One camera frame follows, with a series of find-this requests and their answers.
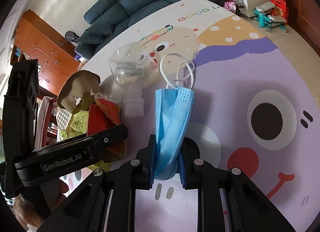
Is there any blue face mask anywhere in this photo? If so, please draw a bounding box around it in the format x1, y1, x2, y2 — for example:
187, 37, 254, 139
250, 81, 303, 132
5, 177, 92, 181
153, 52, 196, 181

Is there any red snack box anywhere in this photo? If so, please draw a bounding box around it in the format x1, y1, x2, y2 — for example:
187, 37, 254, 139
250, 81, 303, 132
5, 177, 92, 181
87, 93, 127, 162

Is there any brown wooden wardrobe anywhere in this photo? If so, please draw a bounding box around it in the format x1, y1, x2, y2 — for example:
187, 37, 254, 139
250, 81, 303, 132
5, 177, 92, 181
14, 10, 79, 95

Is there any teal stepper machine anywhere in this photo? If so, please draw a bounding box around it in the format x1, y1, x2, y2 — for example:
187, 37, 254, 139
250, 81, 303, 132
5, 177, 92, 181
254, 1, 289, 33

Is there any black floor fan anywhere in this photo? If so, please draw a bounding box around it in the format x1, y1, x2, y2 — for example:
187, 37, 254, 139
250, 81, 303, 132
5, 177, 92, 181
65, 31, 80, 44

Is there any left hand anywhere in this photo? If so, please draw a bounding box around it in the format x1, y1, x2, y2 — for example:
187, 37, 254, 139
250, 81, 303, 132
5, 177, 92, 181
13, 179, 69, 231

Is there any grey checked paper cup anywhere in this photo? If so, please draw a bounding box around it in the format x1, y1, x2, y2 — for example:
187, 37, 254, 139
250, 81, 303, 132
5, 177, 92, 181
56, 107, 72, 130

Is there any yellow-green plastic bag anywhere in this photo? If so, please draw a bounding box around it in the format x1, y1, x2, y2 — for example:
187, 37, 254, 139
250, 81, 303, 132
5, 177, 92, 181
58, 110, 113, 172

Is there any clear plastic bottle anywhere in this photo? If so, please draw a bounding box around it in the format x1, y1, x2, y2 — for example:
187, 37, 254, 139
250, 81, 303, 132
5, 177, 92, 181
108, 42, 158, 119

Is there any cartoon play mat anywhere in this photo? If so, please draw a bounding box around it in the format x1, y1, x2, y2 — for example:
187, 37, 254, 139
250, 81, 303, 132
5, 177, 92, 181
84, 0, 319, 231

